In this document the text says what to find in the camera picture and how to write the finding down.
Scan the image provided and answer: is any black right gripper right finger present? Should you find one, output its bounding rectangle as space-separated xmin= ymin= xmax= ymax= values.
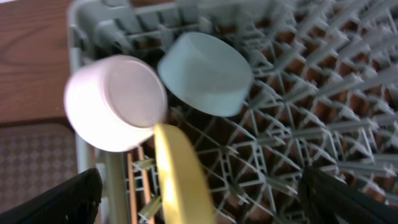
xmin=298 ymin=167 xmax=397 ymax=224

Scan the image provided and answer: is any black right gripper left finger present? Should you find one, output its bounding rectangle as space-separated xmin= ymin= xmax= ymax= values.
xmin=1 ymin=168 xmax=103 ymax=224

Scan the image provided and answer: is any pink white bowl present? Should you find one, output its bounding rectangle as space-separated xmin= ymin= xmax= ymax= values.
xmin=64 ymin=55 xmax=167 ymax=152

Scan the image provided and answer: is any yellow round plate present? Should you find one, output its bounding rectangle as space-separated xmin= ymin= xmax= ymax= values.
xmin=154 ymin=124 xmax=216 ymax=224

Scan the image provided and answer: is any light blue bowl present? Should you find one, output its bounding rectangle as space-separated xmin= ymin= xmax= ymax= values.
xmin=157 ymin=32 xmax=254 ymax=117

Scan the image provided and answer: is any grey dishwasher rack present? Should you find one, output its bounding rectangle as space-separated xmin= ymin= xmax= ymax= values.
xmin=67 ymin=0 xmax=397 ymax=223

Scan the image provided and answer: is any dark brown serving tray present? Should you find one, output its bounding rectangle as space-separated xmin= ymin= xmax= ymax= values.
xmin=1 ymin=123 xmax=78 ymax=212

